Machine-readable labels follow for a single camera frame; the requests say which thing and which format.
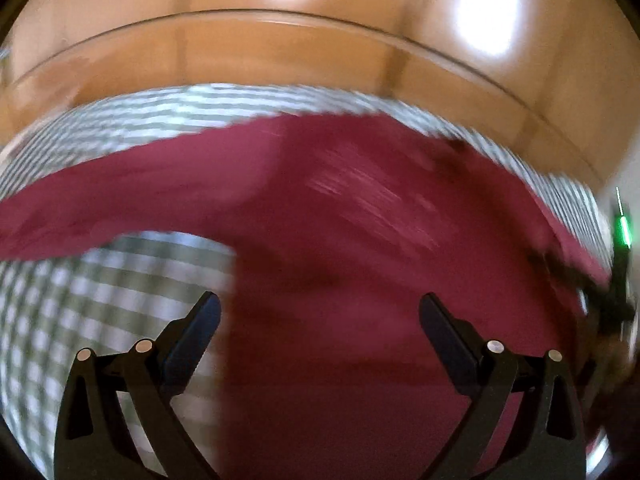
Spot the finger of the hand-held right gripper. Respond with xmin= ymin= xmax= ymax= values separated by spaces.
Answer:
xmin=527 ymin=250 xmax=613 ymax=306

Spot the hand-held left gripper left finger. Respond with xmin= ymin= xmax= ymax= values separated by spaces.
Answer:
xmin=52 ymin=291 xmax=222 ymax=480

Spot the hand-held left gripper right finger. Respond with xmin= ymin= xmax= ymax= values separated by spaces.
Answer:
xmin=419 ymin=293 xmax=587 ymax=480

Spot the red garment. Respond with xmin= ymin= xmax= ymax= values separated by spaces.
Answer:
xmin=0 ymin=112 xmax=613 ymax=480

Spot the green checked bedsheet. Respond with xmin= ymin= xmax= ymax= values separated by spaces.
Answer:
xmin=0 ymin=82 xmax=613 ymax=480

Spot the wooden wardrobe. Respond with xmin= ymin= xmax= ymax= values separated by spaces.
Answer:
xmin=0 ymin=0 xmax=640 ymax=186

